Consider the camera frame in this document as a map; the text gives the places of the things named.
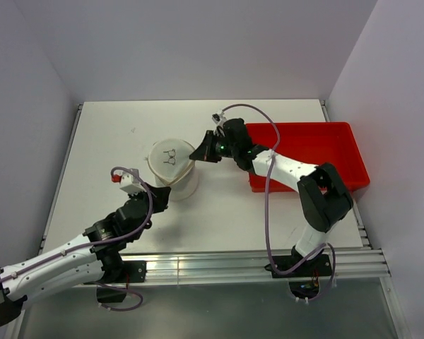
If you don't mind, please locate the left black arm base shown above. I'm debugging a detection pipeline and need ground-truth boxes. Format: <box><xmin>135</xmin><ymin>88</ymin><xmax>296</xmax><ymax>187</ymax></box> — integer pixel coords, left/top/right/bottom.
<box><xmin>96</xmin><ymin>261</ymin><xmax>146</xmax><ymax>306</ymax></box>

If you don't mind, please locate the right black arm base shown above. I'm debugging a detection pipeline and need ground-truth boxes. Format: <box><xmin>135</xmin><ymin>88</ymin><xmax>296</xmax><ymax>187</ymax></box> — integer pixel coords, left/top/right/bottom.
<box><xmin>264</xmin><ymin>254</ymin><xmax>333</xmax><ymax>278</ymax></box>

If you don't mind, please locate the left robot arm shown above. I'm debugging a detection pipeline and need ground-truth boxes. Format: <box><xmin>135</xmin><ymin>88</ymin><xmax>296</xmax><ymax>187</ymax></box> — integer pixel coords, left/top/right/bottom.
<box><xmin>0</xmin><ymin>186</ymin><xmax>171</xmax><ymax>327</ymax></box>

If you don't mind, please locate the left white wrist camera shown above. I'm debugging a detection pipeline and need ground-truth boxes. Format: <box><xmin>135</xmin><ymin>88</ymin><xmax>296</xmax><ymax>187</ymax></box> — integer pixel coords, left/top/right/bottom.
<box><xmin>111</xmin><ymin>169</ymin><xmax>144</xmax><ymax>196</ymax></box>

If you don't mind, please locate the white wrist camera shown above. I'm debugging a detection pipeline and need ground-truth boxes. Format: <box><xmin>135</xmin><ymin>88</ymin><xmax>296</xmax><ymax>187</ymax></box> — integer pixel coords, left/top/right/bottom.
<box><xmin>212</xmin><ymin>110</ymin><xmax>227</xmax><ymax>138</ymax></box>
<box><xmin>111</xmin><ymin>169</ymin><xmax>144</xmax><ymax>196</ymax></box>

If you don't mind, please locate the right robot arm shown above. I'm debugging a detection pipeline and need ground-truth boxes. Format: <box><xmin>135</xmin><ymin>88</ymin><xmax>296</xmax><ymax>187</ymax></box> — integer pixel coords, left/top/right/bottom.
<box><xmin>189</xmin><ymin>118</ymin><xmax>353</xmax><ymax>275</ymax></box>

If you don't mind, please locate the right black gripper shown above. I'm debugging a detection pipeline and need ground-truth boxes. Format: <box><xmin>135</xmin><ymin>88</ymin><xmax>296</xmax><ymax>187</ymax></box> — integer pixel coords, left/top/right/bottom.
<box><xmin>192</xmin><ymin>130</ymin><xmax>239</xmax><ymax>162</ymax></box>

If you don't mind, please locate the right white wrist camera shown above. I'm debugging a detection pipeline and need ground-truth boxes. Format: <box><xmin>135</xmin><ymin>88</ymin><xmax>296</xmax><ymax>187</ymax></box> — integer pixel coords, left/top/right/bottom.
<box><xmin>212</xmin><ymin>110</ymin><xmax>227</xmax><ymax>138</ymax></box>

